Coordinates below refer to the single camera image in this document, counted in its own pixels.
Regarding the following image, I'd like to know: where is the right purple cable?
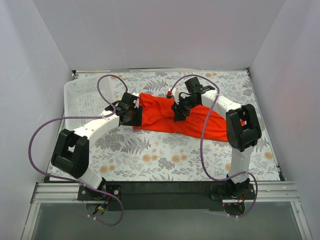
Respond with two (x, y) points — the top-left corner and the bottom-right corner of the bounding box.
(169, 74), (259, 220)

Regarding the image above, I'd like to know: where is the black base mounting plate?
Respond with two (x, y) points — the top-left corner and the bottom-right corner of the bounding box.
(77, 180), (257, 211)

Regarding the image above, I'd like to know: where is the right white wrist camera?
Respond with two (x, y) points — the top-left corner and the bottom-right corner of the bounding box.
(166, 87), (180, 104)

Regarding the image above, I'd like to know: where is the orange t shirt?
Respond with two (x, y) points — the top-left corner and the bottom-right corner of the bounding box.
(135, 93), (228, 142)

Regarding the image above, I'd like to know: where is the aluminium frame rail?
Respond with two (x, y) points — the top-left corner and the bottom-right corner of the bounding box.
(21, 181), (312, 240)

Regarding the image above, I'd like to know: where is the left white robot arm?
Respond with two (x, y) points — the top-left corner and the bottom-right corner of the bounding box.
(51, 92), (143, 200)

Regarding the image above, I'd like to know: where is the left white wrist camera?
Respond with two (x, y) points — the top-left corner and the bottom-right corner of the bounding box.
(132, 92), (140, 108)

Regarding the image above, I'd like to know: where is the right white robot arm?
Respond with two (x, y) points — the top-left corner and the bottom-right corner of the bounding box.
(166, 74), (262, 199)

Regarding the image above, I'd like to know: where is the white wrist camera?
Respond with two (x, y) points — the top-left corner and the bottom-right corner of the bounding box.
(132, 92), (140, 108)
(166, 87), (180, 104)

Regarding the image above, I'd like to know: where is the white plastic laundry basket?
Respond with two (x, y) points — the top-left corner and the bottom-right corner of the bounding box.
(64, 75), (116, 117)

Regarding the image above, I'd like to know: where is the floral patterned table mat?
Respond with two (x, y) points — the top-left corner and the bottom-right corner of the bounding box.
(49, 71), (280, 182)

